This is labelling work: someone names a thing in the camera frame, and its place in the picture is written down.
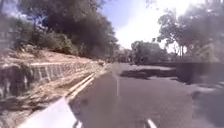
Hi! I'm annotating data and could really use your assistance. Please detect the bushes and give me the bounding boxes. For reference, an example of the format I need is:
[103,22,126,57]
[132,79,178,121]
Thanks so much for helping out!
[116,39,171,65]

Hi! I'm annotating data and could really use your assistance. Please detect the grey asphalt road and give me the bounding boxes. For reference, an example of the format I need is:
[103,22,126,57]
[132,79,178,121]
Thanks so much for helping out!
[68,62,224,128]

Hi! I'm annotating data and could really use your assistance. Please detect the row of trees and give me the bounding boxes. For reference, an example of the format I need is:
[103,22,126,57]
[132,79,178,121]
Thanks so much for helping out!
[0,0,121,61]

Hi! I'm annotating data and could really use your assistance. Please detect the dry earth slope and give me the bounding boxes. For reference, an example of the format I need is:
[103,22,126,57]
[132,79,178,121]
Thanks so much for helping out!
[0,46,98,69]

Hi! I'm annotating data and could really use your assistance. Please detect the dry leaf-strewn verge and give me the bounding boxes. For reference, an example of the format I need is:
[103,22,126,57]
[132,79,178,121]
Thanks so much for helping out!
[0,66,108,128]

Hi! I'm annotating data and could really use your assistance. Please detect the group of trees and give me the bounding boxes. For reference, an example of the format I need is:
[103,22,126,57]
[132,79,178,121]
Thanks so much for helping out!
[156,0,224,64]

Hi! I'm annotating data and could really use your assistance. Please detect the low stone retaining wall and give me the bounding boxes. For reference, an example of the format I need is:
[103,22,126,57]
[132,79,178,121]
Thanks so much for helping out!
[0,60,105,100]

